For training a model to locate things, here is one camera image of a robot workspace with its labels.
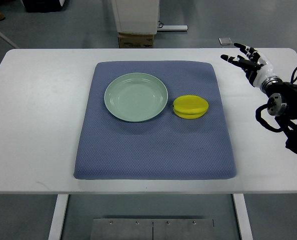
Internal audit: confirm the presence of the white floor rail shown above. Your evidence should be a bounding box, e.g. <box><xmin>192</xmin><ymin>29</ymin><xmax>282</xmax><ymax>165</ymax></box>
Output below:
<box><xmin>157</xmin><ymin>25</ymin><xmax>188</xmax><ymax>32</ymax></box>

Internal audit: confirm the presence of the black object top left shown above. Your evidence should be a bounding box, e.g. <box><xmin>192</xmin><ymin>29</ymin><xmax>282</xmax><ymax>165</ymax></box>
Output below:
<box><xmin>21</xmin><ymin>0</ymin><xmax>66</xmax><ymax>13</ymax></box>

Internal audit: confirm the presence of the blue quilted mat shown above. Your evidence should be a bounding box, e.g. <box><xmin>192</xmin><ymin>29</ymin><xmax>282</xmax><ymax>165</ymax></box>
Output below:
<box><xmin>74</xmin><ymin>61</ymin><xmax>237</xmax><ymax>180</ymax></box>

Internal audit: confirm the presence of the pale green plate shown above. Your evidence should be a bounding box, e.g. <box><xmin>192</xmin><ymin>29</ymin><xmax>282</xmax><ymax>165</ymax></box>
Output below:
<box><xmin>104</xmin><ymin>72</ymin><xmax>169</xmax><ymax>123</ymax></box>

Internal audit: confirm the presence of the white table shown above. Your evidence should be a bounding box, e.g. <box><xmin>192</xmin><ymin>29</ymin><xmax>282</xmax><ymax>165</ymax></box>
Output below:
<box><xmin>0</xmin><ymin>48</ymin><xmax>297</xmax><ymax>240</ymax></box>

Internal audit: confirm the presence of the metal base plate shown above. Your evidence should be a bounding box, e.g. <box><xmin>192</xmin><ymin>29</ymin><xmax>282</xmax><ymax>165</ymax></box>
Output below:
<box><xmin>90</xmin><ymin>218</ymin><xmax>216</xmax><ymax>240</ymax></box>

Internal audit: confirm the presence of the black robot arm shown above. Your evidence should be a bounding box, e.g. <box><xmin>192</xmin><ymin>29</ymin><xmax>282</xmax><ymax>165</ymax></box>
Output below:
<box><xmin>255</xmin><ymin>67</ymin><xmax>297</xmax><ymax>154</ymax></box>

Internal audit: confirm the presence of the cardboard box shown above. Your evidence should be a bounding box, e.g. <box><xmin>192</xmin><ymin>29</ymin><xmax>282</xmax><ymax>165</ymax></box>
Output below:
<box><xmin>118</xmin><ymin>33</ymin><xmax>154</xmax><ymax>49</ymax></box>

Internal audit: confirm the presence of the small grey floor plate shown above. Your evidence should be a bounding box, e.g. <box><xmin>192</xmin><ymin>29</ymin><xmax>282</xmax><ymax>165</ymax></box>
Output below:
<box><xmin>218</xmin><ymin>37</ymin><xmax>233</xmax><ymax>46</ymax></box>

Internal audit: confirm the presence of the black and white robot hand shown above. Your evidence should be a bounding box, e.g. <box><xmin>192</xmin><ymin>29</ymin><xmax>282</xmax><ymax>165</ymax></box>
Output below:
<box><xmin>220</xmin><ymin>43</ymin><xmax>274</xmax><ymax>88</ymax></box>

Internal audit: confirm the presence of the white cabinet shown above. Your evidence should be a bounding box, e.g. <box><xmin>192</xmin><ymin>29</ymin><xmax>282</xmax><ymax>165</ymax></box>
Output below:
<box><xmin>111</xmin><ymin>0</ymin><xmax>160</xmax><ymax>35</ymax></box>

